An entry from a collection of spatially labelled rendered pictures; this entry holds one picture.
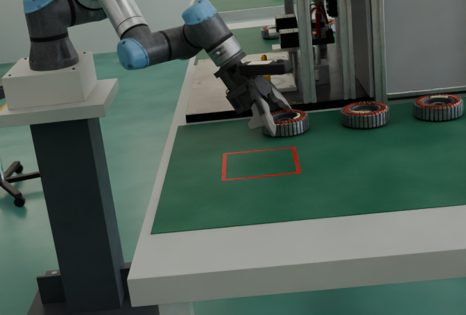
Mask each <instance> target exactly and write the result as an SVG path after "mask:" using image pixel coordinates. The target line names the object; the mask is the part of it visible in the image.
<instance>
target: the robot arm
mask: <svg viewBox="0 0 466 315"><path fill-rule="evenodd" d="M23 5H24V13H25V17H26V23H27V27H28V33H29V37H30V41H31V48H30V55H29V61H28V62H29V66H30V69H31V70H33V71H53V70H58V69H64V68H67V67H70V66H73V65H75V64H77V63H78V62H79V58H78V53H77V51H76V50H75V48H74V46H73V44H72V42H71V40H70V39H69V34H68V30H67V28H68V27H72V26H77V25H81V24H86V23H90V22H99V21H101V20H103V19H107V18H108V19H109V20H110V22H111V24H112V26H113V27H114V29H115V31H116V33H117V35H118V36H119V39H120V41H119V43H118V44H117V48H116V51H117V55H118V57H119V62H120V63H121V65H122V66H123V67H124V68H125V69H127V70H136V69H144V68H147V67H149V66H152V65H157V64H159V63H163V62H168V61H172V60H176V59H179V60H188V59H189V58H192V57H194V56H196V55H197V54H198V53H199V52H200V51H201V50H203V49H204V50H205V51H206V52H207V54H208V55H209V57H210V58H211V59H212V61H213V62H214V64H215V65H216V66H217V67H220V68H219V70H218V71H217V72H216V73H214V75H215V77H216V78H218V77H220V79H221V80H222V81H223V83H224V84H225V86H226V87H227V90H226V94H227V96H226V98H227V100H228V101H229V102H230V104H231V105H232V107H233V108H234V109H235V111H236V112H237V114H240V113H242V112H244V111H247V110H249V109H250V108H252V113H253V116H252V118H251V120H250V121H249V123H248V125H249V128H250V129H252V130H254V129H257V128H261V127H264V126H265V127H267V129H268V131H269V132H270V134H271V135H272V136H273V137H275V136H276V130H277V127H276V125H275V123H274V121H273V117H272V115H271V114H270V111H273V110H277V109H280V108H283V109H284V110H285V109H288V110H289V109H292V108H291V107H290V105H289V104H288V102H287V100H286V99H285V98H284V97H283V96H282V93H281V92H280V91H279V90H278V89H277V88H276V87H275V86H274V85H273V84H272V83H271V82H270V81H269V80H268V79H266V78H265V77H264V76H263V75H271V74H277V75H283V74H286V73H287V72H288V71H290V70H291V61H290V60H282V59H278V60H265V61H250V62H244V63H242V62H241V59H243V58H244V57H246V54H245V52H244V51H243V52H242V51H241V50H242V49H243V48H242V46H241V45H240V44H239V42H238V41H237V39H236V38H235V37H234V36H233V34H232V32H231V31H230V29H229V28H228V27H227V25H226V24H225V22H224V21H223V20H222V18H221V16H220V15H219V14H218V13H217V9H215V8H214V7H213V5H211V3H210V2H209V0H199V1H197V2H195V3H194V4H193V5H191V6H190V7H188V8H187V9H186V10H185V11H184V12H183V13H182V18H183V20H184V24H183V25H182V26H178V27H175V28H170V29H166V30H163V31H157V32H153V33H152V32H151V30H150V28H149V27H148V24H147V23H146V20H145V19H144V17H143V15H142V14H141V12H140V10H139V9H138V7H137V4H136V3H135V1H134V0H23ZM228 90H229V91H228Z"/></svg>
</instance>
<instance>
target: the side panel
mask: <svg viewBox="0 0 466 315"><path fill-rule="evenodd" d="M370 16H371V32H372V63H373V79H374V101H376V102H379V103H383V104H386V105H392V104H400V103H413V102H414V100H415V99H417V98H420V97H422V96H425V95H431V94H433V95H434V94H437V95H439V94H441V95H442V94H444V95H445V94H448V95H449V94H450V95H454V96H457V97H459V98H462V97H466V0H370Z"/></svg>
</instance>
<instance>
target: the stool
mask: <svg viewBox="0 0 466 315"><path fill-rule="evenodd" d="M2 77H3V76H0V99H4V98H5V94H4V90H3V84H2V81H1V78H2ZM23 169H24V168H23V166H22V165H21V164H20V161H14V162H13V163H12V164H11V165H10V166H9V167H8V169H7V170H6V171H5V172H3V166H2V162H1V157H0V186H1V187H2V188H3V189H5V190H6V191H7V192H8V193H9V194H10V195H11V196H13V197H14V198H15V200H14V204H15V206H17V207H23V206H24V204H25V202H26V200H25V198H24V197H22V194H21V192H20V191H18V190H17V189H16V188H14V187H13V186H12V185H11V184H10V183H12V182H19V181H23V180H29V179H33V178H40V172H39V171H36V172H32V173H26V174H22V175H18V176H12V177H11V175H12V174H13V173H14V172H15V173H21V172H22V171H23Z"/></svg>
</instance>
